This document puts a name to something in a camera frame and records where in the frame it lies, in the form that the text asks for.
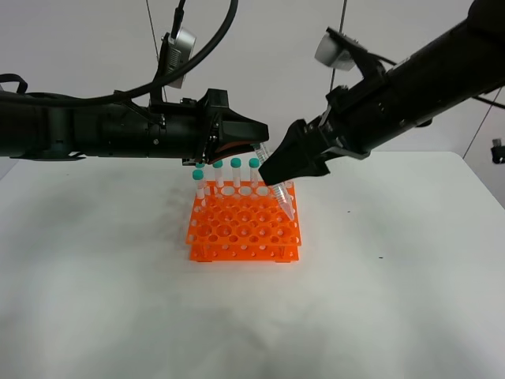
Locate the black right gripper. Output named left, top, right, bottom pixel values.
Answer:
left=259, top=74, right=395, bottom=186

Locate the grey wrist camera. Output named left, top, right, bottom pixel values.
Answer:
left=158, top=28, right=196, bottom=76
left=315, top=28, right=368, bottom=72

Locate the second row tube left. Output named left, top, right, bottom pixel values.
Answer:
left=192, top=169, right=207, bottom=206

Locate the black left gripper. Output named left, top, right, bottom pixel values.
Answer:
left=148, top=88, right=269, bottom=165

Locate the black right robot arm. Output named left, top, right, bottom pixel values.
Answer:
left=260, top=1, right=504, bottom=186

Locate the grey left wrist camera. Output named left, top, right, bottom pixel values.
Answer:
left=158, top=28, right=196, bottom=76

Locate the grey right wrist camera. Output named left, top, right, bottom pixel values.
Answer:
left=315, top=28, right=368, bottom=72

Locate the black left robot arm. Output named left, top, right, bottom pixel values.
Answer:
left=1, top=89, right=269, bottom=166

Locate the orange test tube rack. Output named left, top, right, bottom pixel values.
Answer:
left=185, top=180, right=301, bottom=263

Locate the teal cap test tube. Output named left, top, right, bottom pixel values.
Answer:
left=252, top=143, right=294, bottom=221

